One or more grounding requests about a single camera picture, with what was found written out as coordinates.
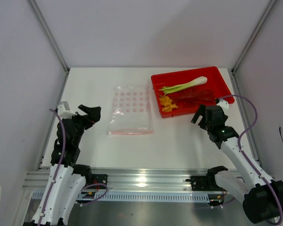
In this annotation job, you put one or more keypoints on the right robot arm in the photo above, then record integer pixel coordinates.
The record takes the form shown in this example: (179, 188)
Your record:
(260, 195)

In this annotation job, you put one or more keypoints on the green white celery stalk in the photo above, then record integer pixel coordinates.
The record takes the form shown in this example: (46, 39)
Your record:
(176, 88)

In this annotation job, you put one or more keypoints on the red plastic tray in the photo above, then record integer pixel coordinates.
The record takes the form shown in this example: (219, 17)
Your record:
(218, 81)

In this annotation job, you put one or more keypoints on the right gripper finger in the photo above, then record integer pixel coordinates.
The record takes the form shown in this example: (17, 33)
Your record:
(199, 113)
(203, 124)

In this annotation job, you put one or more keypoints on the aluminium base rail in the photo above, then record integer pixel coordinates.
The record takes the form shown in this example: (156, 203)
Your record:
(128, 180)

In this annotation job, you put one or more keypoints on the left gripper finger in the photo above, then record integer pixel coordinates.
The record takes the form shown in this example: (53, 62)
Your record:
(93, 113)
(88, 124)

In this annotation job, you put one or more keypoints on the aluminium frame post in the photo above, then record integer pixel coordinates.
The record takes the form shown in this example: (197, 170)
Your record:
(47, 33)
(271, 6)

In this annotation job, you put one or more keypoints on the red toy lobster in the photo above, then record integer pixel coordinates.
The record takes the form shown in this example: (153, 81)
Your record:
(192, 98)

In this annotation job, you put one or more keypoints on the left aluminium frame post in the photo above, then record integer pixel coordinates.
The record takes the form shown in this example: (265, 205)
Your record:
(47, 33)

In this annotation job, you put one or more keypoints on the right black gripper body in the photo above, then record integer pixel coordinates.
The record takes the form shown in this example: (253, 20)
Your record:
(209, 128)

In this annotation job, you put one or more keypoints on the white slotted cable duct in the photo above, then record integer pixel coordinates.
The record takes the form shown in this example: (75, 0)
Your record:
(151, 197)

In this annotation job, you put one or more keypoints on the clear pink-dotted zip bag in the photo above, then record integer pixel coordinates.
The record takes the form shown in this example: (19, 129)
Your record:
(131, 111)

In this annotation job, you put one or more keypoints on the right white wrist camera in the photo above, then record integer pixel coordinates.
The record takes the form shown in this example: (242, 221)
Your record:
(222, 103)

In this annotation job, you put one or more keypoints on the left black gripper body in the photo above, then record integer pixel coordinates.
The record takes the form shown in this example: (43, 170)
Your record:
(79, 122)

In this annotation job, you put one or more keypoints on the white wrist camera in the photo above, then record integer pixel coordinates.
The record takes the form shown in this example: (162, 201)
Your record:
(222, 103)
(64, 111)

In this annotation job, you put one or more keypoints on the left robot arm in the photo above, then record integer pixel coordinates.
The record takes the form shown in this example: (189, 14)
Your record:
(67, 178)

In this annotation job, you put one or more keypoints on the yellow pasta pile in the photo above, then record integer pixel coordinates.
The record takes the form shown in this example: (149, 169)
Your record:
(168, 103)

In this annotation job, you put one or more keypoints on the right aluminium frame post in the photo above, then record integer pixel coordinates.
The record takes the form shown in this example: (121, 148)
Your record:
(271, 6)

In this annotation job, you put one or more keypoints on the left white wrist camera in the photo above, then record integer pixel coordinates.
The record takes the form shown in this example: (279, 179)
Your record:
(64, 111)

